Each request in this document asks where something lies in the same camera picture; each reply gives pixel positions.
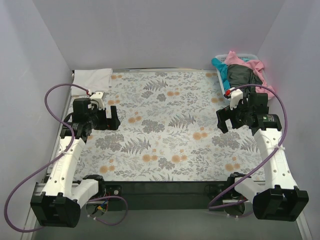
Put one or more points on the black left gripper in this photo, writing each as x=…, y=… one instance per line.
x=108, y=120

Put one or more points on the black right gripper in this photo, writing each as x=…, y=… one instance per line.
x=229, y=117

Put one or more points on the dark grey t shirt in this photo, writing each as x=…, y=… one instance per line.
x=239, y=75

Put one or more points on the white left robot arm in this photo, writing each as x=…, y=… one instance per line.
x=59, y=204

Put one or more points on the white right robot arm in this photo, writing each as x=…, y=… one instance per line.
x=280, y=199

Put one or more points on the white folded t shirt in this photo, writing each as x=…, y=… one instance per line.
x=93, y=80

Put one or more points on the teal t shirt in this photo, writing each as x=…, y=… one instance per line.
x=234, y=72

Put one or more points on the pink t shirt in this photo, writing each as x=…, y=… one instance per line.
x=249, y=61

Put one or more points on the floral table mat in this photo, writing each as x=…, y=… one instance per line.
x=168, y=131

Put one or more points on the white plastic laundry basket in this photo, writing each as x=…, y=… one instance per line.
x=221, y=67

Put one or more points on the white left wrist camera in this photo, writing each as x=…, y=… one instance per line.
x=97, y=98

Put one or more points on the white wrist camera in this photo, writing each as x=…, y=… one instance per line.
x=97, y=98
x=234, y=97

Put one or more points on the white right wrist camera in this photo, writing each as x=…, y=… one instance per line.
x=234, y=97

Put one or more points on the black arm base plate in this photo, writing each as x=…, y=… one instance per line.
x=162, y=195

